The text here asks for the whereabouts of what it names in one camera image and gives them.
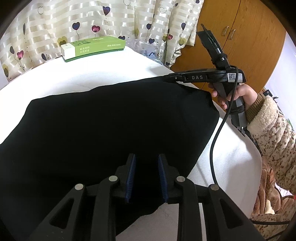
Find black pants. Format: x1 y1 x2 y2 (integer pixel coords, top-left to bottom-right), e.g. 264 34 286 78
1 77 219 240

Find person's right hand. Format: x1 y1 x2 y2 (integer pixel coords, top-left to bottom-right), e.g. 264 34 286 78
208 83 258 110

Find wooden wardrobe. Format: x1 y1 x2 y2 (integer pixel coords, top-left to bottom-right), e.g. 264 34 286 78
169 0 289 106

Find floral fleece right sleeve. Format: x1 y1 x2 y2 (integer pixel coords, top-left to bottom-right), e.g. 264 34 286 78
246 94 295 240

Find cream heart pattern curtain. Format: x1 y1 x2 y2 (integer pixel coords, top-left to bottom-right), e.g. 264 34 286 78
1 0 204 81

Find green and white box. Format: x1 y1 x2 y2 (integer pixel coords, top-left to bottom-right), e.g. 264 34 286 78
61 36 125 62

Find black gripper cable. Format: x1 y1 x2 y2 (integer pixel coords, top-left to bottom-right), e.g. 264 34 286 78
209 66 291 225

